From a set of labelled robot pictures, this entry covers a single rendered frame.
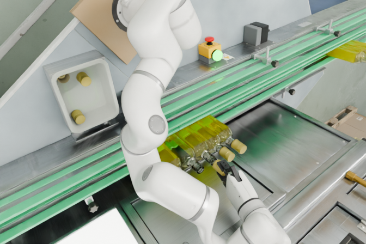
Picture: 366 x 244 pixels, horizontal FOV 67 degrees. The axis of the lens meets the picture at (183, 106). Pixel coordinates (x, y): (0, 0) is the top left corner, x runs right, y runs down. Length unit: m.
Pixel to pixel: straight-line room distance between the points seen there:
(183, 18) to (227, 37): 0.64
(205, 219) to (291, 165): 0.64
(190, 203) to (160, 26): 0.37
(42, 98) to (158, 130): 0.53
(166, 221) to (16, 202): 0.45
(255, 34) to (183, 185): 0.90
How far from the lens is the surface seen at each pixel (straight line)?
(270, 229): 0.69
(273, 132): 1.33
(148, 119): 0.55
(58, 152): 1.03
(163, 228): 0.96
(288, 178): 1.14
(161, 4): 0.65
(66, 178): 0.95
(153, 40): 0.61
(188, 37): 0.72
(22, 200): 0.96
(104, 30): 0.95
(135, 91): 0.58
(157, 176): 0.57
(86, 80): 0.93
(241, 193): 0.81
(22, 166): 1.04
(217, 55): 1.16
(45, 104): 1.00
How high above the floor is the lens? 1.63
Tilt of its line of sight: 43 degrees down
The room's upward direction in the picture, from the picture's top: 126 degrees clockwise
